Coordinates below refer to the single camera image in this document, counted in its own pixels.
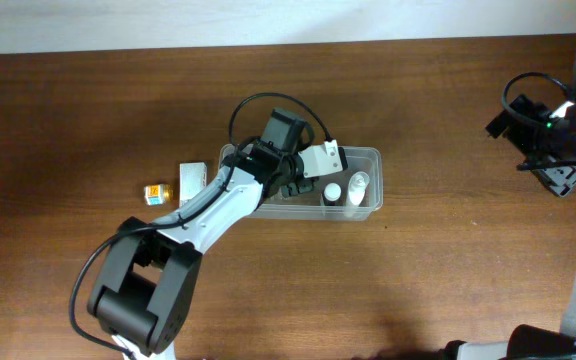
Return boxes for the dark bottle white cap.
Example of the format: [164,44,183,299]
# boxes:
[320,183,342,206]

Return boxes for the white spray bottle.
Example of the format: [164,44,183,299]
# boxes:
[343,171,370,218]

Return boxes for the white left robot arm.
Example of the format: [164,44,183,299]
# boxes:
[77,108,316,359]

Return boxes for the clear plastic container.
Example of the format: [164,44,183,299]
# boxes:
[215,143,384,222]

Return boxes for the white green medicine box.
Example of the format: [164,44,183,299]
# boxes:
[179,162,207,206]

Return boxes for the black right camera cable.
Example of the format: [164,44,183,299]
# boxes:
[500,71,572,129]

